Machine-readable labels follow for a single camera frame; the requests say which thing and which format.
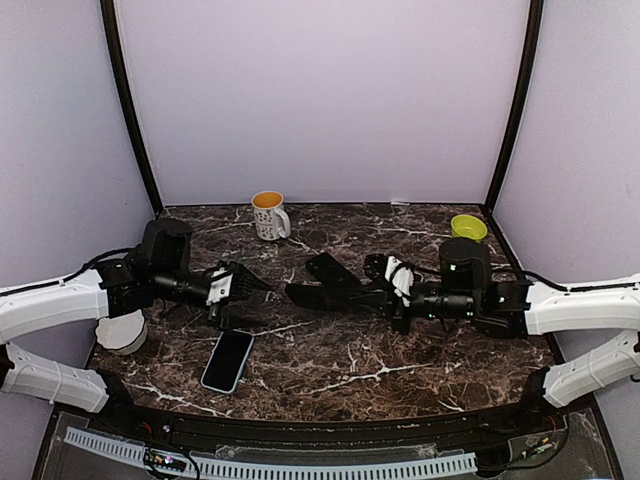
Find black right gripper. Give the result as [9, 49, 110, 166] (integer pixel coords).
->
[350, 280, 478, 335]

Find purple phone with dark screen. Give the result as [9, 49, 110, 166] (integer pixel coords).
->
[285, 283, 349, 311]

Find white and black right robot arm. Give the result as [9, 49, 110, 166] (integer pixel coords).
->
[347, 237, 639, 434]

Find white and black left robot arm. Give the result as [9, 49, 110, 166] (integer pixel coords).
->
[1, 218, 271, 436]

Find phone in blue case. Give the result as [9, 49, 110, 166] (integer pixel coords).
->
[200, 330, 254, 394]

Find white patterned mug yellow inside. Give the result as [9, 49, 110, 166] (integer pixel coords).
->
[251, 191, 291, 241]

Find green bowl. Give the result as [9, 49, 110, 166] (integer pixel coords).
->
[450, 214, 488, 242]

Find white fluted bowl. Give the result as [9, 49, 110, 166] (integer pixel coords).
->
[95, 310, 148, 355]

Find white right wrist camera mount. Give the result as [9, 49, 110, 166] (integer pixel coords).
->
[384, 256, 414, 307]

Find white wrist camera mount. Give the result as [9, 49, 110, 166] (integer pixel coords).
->
[384, 256, 414, 307]
[206, 267, 233, 306]

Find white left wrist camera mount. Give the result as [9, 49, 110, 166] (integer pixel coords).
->
[206, 267, 233, 306]

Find black front rail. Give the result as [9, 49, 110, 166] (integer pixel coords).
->
[89, 404, 568, 451]

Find white slotted cable duct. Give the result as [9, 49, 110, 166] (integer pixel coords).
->
[63, 427, 478, 480]

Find black frame post right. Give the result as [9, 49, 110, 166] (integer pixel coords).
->
[483, 0, 545, 216]

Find black frame post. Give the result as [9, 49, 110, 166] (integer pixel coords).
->
[483, 0, 545, 216]
[99, 0, 164, 216]

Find black frame post left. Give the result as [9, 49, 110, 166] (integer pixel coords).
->
[99, 0, 164, 216]

